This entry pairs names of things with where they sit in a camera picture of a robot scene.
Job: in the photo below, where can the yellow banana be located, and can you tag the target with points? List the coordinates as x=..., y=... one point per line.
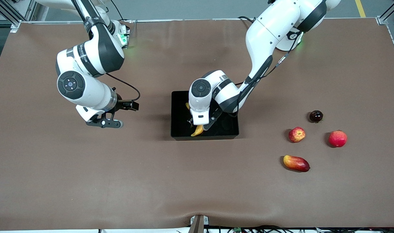
x=197, y=131

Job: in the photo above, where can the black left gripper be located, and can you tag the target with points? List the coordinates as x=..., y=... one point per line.
x=212, y=120

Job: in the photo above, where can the brown table mat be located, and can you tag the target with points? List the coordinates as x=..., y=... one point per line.
x=86, y=181

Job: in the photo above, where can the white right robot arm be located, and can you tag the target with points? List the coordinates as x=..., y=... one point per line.
x=96, y=55

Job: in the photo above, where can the metal table edge clamp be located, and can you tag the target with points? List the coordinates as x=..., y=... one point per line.
x=198, y=225

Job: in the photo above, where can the red pomegranate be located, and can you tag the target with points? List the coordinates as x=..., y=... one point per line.
x=338, y=138

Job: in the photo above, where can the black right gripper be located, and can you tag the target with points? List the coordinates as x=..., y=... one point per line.
x=122, y=105

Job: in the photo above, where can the dark purple mangosteen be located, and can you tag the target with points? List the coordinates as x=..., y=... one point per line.
x=316, y=116

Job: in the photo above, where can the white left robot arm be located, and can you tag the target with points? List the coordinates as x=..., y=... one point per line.
x=268, y=29

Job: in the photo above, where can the black plastic box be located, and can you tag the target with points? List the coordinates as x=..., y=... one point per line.
x=180, y=129

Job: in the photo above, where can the aluminium frame post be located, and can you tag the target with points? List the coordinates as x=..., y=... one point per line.
x=15, y=26
x=383, y=20

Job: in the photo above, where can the red yellow mango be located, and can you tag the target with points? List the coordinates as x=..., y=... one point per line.
x=296, y=163

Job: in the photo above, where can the red yellow striped apple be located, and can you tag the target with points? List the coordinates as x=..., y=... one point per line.
x=297, y=134

